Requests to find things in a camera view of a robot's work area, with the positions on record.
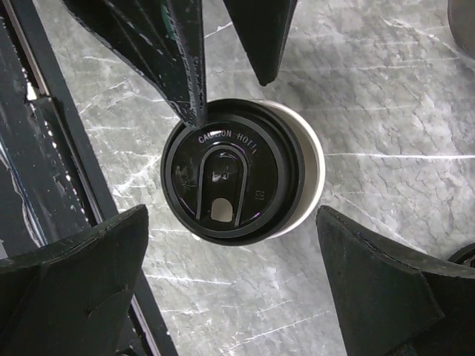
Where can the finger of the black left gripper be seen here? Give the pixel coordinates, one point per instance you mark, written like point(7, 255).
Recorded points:
point(263, 28)
point(162, 41)

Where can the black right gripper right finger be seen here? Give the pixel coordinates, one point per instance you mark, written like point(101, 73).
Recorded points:
point(391, 299)

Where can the grey straw holder cup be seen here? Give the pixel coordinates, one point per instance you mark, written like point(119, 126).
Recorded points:
point(461, 22)

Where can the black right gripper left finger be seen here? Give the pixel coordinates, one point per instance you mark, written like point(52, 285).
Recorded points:
point(72, 297)

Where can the paper coffee cup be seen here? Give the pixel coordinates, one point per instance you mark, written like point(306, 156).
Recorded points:
point(308, 174)

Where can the black coffee cup lid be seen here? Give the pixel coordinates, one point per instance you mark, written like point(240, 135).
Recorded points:
point(230, 174)

